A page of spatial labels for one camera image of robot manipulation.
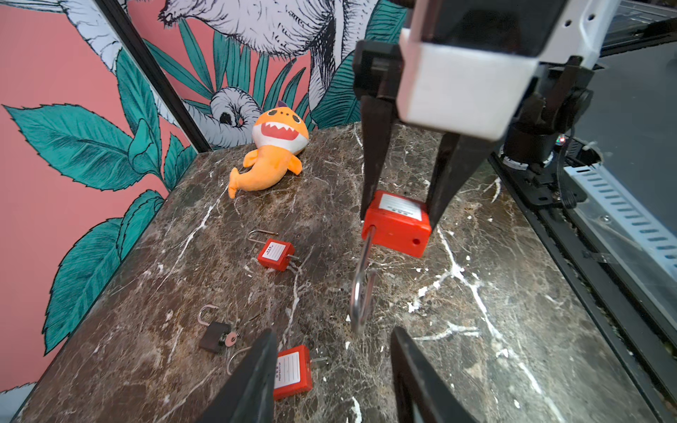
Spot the orange shark plush toy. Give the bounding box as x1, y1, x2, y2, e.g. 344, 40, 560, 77
228, 100, 310, 199

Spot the small dark brown padlock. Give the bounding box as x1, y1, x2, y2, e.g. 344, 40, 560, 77
197, 304, 238, 354

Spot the red padlock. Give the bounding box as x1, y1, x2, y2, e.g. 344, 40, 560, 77
348, 190, 432, 333
247, 229, 299, 271
226, 344, 329, 401

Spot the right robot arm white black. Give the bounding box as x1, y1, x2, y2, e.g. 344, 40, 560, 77
353, 41, 593, 227

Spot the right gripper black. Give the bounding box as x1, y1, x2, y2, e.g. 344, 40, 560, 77
352, 39, 599, 228

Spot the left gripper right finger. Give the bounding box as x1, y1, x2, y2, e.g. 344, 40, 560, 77
390, 326, 476, 422

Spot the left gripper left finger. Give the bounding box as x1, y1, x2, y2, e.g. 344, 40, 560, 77
197, 329, 278, 422

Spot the white slotted cable duct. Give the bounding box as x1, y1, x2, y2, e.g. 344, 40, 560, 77
565, 164, 676, 273

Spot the black mounting rail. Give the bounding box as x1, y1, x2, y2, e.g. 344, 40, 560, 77
488, 154, 676, 422

